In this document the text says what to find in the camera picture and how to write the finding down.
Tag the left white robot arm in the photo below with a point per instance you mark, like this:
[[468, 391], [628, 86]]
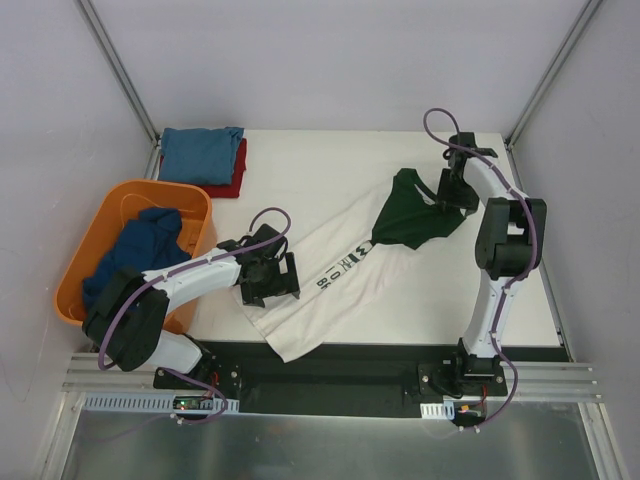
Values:
[[127, 321]]

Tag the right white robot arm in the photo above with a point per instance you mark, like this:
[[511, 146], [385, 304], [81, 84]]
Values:
[[508, 248]]

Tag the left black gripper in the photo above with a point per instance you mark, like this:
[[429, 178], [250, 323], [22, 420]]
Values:
[[272, 284]]

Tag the white cable duct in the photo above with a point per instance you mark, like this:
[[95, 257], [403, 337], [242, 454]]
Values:
[[438, 411], [158, 403]]

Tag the orange plastic basket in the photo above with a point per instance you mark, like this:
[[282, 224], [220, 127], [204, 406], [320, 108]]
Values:
[[123, 203]]

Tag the left aluminium frame post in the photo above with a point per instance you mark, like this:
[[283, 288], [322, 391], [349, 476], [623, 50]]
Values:
[[108, 49]]

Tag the left white cable duct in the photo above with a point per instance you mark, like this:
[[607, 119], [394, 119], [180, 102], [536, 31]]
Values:
[[158, 403]]

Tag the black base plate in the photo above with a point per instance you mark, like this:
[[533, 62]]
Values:
[[379, 381]]

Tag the folded light blue t-shirt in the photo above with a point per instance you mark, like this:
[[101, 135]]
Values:
[[173, 138]]

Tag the folded red t-shirt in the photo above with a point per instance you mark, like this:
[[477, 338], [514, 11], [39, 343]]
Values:
[[235, 180]]

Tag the right aluminium frame post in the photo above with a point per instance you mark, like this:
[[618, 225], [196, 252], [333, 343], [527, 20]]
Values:
[[554, 68]]

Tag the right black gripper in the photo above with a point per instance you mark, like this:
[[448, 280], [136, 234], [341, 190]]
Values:
[[454, 192]]

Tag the dark blue t-shirt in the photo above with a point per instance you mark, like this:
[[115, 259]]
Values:
[[146, 243]]

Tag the right white cable duct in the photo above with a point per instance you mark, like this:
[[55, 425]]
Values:
[[438, 411]]

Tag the aluminium frame post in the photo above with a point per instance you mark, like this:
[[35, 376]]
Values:
[[108, 49], [554, 68]]

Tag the aluminium front rail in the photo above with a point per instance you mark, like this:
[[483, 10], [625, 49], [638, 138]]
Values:
[[534, 375]]

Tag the white and green t-shirt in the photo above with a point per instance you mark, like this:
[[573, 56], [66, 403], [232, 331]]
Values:
[[351, 259]]

